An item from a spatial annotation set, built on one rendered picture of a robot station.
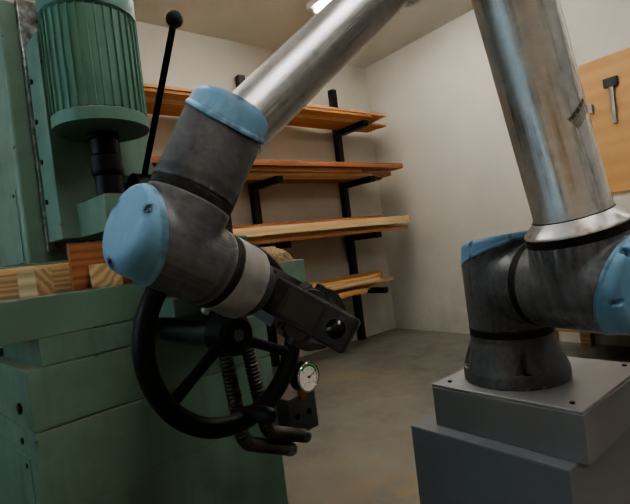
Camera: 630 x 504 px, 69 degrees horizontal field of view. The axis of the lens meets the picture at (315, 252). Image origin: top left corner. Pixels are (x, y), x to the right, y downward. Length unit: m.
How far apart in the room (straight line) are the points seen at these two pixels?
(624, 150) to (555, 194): 2.93
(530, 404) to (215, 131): 0.65
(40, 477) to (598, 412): 0.83
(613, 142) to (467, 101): 1.20
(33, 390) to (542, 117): 0.81
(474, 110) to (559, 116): 3.48
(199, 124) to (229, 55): 3.67
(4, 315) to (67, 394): 0.14
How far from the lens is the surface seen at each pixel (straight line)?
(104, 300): 0.80
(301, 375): 0.97
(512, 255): 0.86
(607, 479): 0.97
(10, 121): 1.18
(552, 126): 0.75
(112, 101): 0.96
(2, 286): 0.92
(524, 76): 0.76
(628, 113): 3.70
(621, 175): 3.68
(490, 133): 4.12
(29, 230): 1.13
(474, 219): 4.17
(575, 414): 0.83
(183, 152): 0.48
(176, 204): 0.46
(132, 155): 1.24
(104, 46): 1.00
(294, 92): 0.68
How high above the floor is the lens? 0.92
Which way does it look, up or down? level
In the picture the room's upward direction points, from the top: 7 degrees counter-clockwise
